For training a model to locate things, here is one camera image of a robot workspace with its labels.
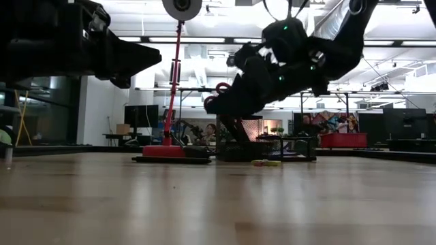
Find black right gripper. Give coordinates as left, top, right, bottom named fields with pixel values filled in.
left=204, top=18, right=362, bottom=116

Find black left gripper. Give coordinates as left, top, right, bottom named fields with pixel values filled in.
left=10, top=0, right=163, bottom=89

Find red-handled scissors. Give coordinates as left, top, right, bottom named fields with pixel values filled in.
left=203, top=82, right=252, bottom=143

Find black mesh desk organizer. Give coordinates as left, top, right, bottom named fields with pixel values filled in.
left=215, top=114, right=317, bottom=163

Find black computer monitor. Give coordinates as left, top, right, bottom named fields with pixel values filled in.
left=123, top=104, right=160, bottom=129

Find person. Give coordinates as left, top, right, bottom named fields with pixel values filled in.
left=203, top=122, right=219, bottom=146
left=301, top=114, right=320, bottom=137

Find colourful patchwork quilt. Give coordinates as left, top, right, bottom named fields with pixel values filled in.
left=315, top=110, right=360, bottom=134

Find red desk lamp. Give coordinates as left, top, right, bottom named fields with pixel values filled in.
left=142, top=0, right=204, bottom=159

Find red storage bin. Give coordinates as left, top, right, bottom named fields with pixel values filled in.
left=320, top=132, right=369, bottom=149

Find green white object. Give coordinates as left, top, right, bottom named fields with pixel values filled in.
left=0, top=125, right=15, bottom=163

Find large black monitor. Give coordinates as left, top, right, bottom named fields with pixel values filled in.
left=382, top=108, right=429, bottom=141

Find black lamp power cord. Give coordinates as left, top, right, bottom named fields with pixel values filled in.
left=172, top=134, right=219, bottom=159

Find yellow cable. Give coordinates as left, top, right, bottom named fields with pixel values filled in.
left=13, top=88, right=33, bottom=146

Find black aluminium table frame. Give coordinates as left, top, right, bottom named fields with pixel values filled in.
left=0, top=144, right=436, bottom=165

